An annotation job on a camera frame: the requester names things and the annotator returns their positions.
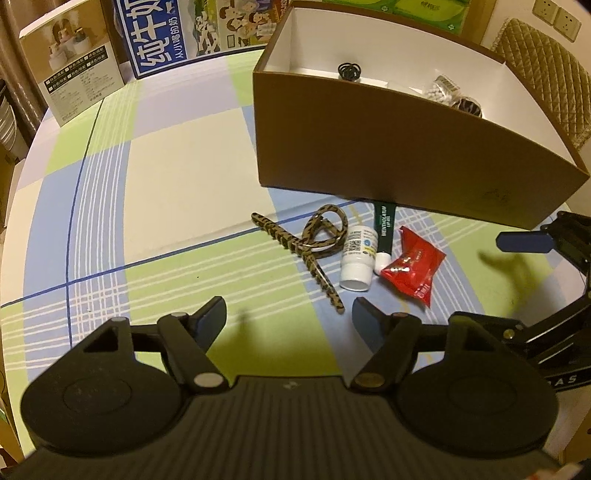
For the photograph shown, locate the red snack packet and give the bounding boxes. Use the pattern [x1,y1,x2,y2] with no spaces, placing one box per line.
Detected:
[380,226,446,308]

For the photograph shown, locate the dark green lip balm tube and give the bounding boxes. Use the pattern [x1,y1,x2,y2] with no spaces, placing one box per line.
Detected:
[374,201,396,275]

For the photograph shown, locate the white medicine bottle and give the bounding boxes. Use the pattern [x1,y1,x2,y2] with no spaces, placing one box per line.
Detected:
[339,225,378,292]

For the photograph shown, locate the cotton swab bag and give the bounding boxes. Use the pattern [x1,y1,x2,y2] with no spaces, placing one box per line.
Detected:
[423,74,461,106]

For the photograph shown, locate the leopard print hair clip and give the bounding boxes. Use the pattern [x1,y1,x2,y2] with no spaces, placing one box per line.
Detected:
[250,204,349,314]

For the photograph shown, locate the quilted tan chair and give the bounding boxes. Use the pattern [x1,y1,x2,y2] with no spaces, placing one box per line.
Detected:
[492,18,590,150]

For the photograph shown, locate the brown cardboard storage box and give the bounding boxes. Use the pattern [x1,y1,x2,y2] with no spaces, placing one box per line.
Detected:
[252,1,589,229]

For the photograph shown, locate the checked tablecloth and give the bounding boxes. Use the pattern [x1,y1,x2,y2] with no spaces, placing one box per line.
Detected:
[0,45,591,458]

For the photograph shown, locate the green tissue pack bundle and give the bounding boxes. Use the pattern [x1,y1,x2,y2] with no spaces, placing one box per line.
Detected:
[328,0,471,34]

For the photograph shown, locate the cardboard boxes beside table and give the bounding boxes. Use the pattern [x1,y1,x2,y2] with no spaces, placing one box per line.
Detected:
[0,144,19,232]

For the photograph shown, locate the white product box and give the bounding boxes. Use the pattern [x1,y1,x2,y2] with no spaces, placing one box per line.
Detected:
[19,0,124,126]

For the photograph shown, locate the blue milk carton box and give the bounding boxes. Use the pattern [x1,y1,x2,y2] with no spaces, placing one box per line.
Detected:
[113,0,290,79]

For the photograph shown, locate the beige wall socket plate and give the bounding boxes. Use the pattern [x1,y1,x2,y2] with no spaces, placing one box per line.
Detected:
[532,0,559,25]

